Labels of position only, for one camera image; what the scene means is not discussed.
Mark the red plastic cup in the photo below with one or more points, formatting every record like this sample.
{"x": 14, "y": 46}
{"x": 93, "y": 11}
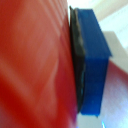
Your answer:
{"x": 33, "y": 66}

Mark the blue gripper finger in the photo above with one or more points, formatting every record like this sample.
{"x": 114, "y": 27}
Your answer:
{"x": 95, "y": 63}

